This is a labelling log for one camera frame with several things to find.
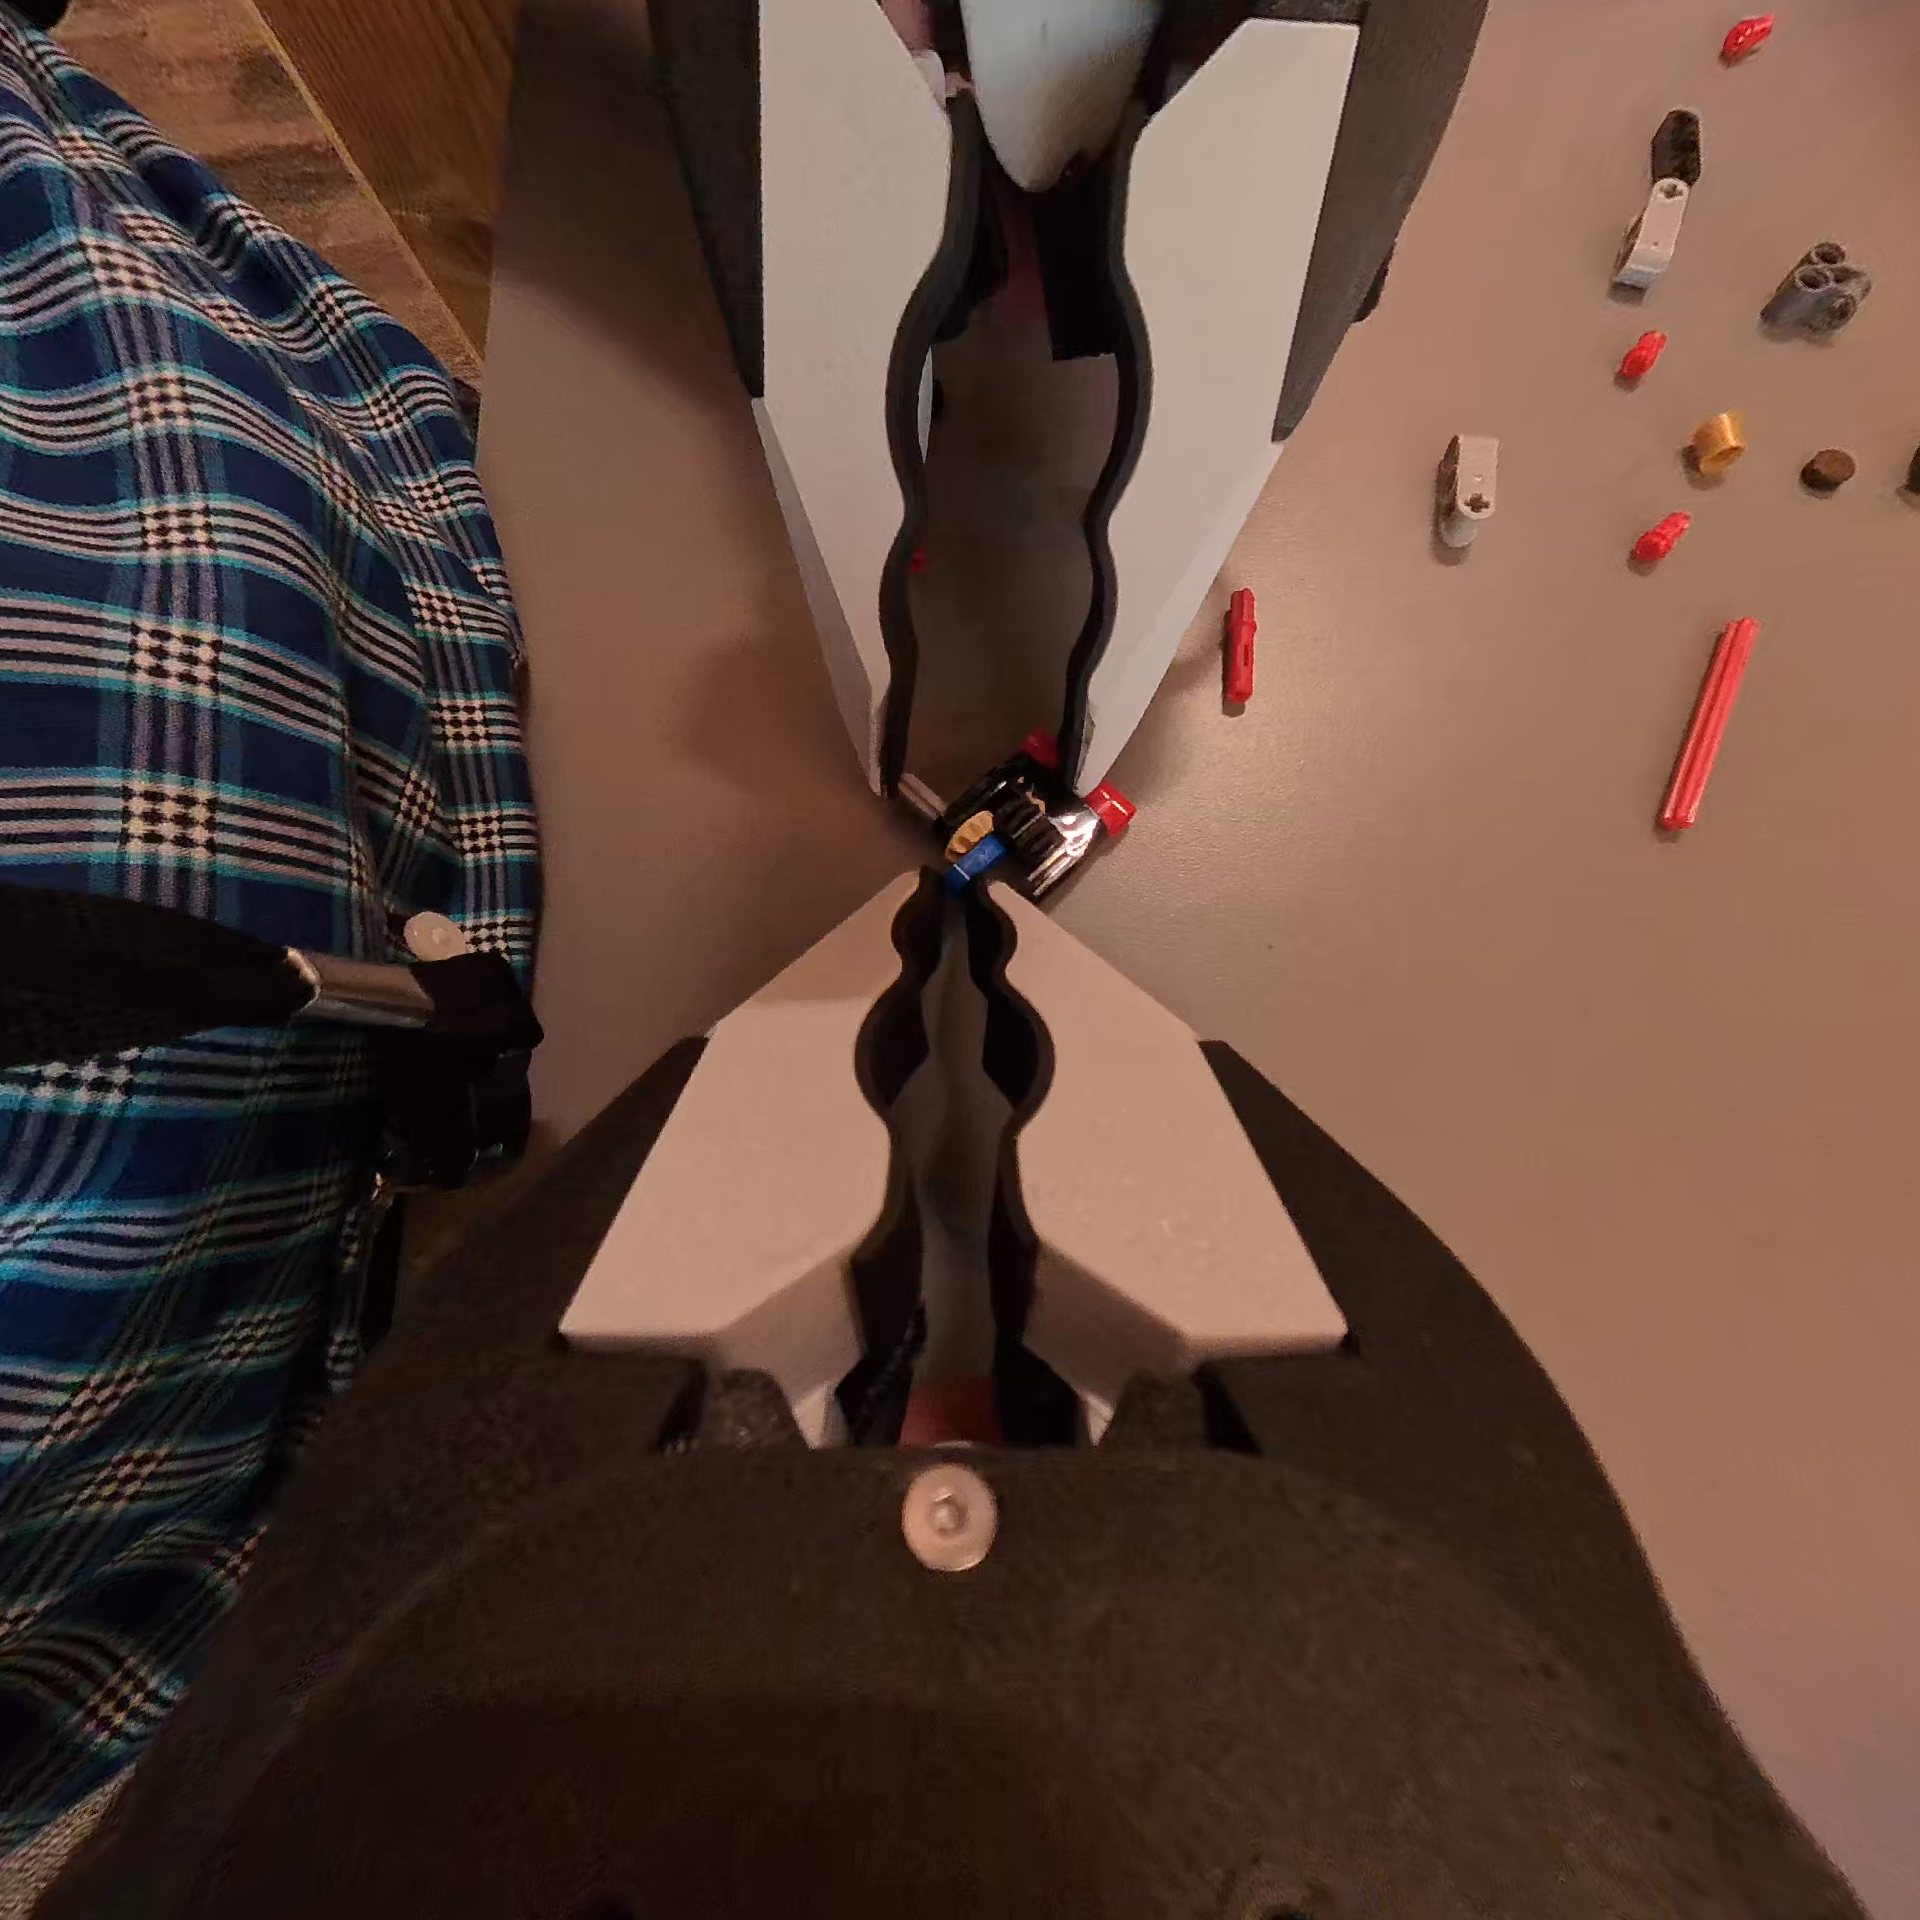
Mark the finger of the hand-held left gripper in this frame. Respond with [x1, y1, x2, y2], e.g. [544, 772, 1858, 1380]
[1065, 17, 1363, 795]
[752, 0, 964, 799]

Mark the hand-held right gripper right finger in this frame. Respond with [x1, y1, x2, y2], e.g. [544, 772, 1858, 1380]
[970, 879, 1350, 1412]

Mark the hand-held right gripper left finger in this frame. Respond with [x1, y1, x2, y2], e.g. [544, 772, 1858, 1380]
[557, 869, 942, 1412]

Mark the small black lego assembly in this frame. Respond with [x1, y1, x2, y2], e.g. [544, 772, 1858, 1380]
[931, 728, 1139, 905]

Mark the light grey lego beam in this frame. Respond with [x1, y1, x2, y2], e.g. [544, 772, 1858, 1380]
[1435, 431, 1505, 557]
[1611, 175, 1697, 291]

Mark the dark grey lego connector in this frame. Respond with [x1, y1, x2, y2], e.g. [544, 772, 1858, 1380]
[1761, 240, 1875, 329]

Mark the long red lego axle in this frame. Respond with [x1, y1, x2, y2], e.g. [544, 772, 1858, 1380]
[1654, 614, 1761, 832]

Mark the person's left hand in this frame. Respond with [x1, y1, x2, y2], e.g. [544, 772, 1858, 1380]
[997, 191, 1052, 329]

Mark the person in plaid shirt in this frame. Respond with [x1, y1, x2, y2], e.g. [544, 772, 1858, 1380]
[0, 0, 544, 1854]

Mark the black shoulder strap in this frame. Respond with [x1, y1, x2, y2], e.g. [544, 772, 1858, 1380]
[0, 883, 544, 1192]

